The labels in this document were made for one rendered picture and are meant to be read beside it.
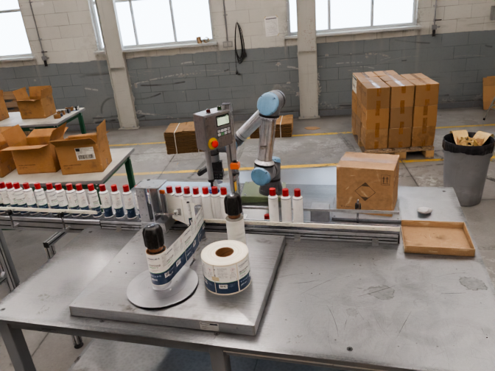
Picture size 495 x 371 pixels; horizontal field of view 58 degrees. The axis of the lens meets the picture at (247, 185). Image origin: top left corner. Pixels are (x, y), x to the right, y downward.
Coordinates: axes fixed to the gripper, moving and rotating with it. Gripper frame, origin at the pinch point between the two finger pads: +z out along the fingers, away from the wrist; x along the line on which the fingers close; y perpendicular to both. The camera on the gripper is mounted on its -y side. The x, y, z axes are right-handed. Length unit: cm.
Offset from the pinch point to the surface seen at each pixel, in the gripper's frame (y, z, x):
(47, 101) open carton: -264, -8, 289
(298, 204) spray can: 53, -12, -50
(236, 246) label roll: 26, -13, -92
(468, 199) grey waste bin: 210, 80, 139
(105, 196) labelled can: -56, -13, -32
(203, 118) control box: 8, -57, -41
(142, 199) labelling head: -28, -18, -50
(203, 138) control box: 6, -46, -40
